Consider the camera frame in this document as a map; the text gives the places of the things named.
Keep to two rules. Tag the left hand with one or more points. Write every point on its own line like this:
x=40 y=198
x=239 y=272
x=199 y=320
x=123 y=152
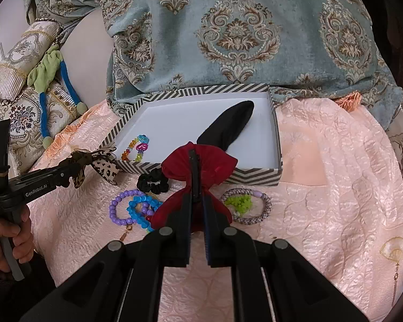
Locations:
x=22 y=238

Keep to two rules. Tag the cream embroidered pillow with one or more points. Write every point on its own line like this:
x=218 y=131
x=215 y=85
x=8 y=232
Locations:
x=19 y=102

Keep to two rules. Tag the pink quilted bedspread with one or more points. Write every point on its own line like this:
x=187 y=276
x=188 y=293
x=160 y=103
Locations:
x=339 y=202

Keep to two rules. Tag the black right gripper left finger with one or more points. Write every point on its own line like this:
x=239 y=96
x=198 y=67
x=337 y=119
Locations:
x=122 y=282

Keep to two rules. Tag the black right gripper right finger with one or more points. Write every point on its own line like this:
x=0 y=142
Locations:
x=271 y=281

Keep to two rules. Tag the red velvet hair bow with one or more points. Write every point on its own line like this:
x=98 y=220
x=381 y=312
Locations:
x=210 y=164

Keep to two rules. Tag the striped white tray box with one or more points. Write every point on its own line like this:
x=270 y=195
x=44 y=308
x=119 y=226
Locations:
x=173 y=118

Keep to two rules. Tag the leopard print hair bow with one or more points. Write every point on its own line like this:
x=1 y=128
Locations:
x=103 y=161

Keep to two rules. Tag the green blue rope toy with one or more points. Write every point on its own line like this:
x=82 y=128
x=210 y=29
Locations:
x=50 y=76

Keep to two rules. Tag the black hair clip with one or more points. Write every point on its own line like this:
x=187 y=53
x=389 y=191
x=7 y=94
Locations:
x=228 y=126

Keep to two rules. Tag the black scrunchie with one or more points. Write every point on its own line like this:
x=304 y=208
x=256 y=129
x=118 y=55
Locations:
x=153 y=182

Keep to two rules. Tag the braided hair tie green flower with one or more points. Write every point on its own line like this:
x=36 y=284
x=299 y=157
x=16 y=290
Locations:
x=240 y=200

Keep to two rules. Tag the teal damask blanket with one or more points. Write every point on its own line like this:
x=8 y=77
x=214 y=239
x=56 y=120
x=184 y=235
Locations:
x=299 y=48

